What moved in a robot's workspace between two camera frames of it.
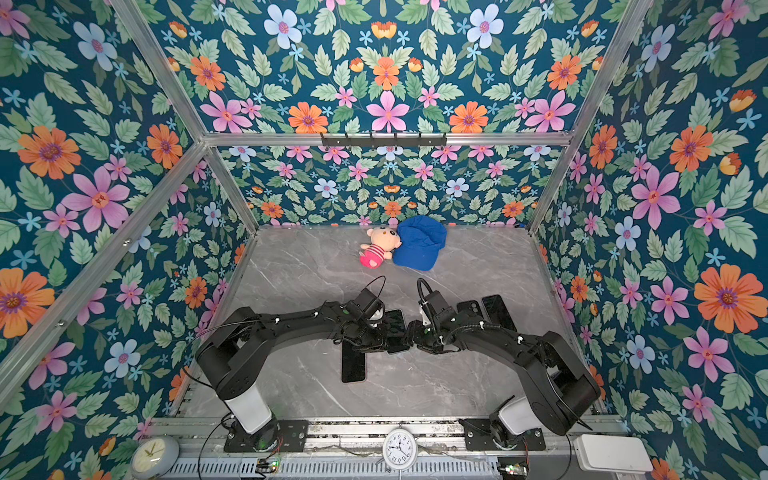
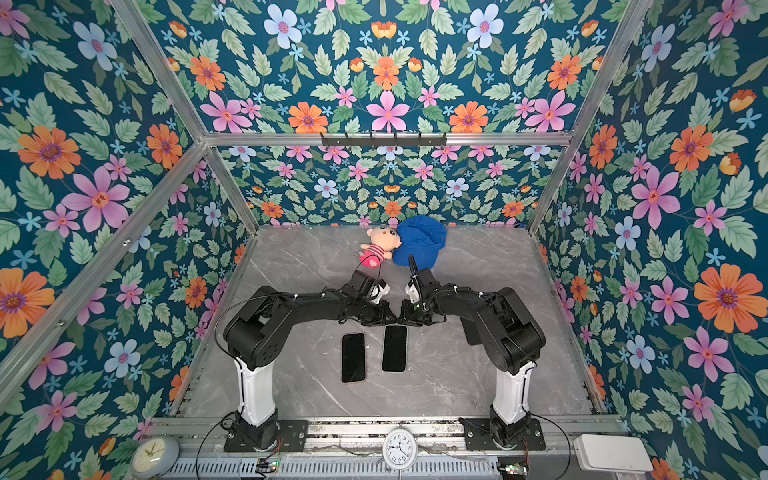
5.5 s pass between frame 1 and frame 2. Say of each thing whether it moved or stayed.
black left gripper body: moved
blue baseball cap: stayed
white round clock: stayed
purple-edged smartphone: stayed
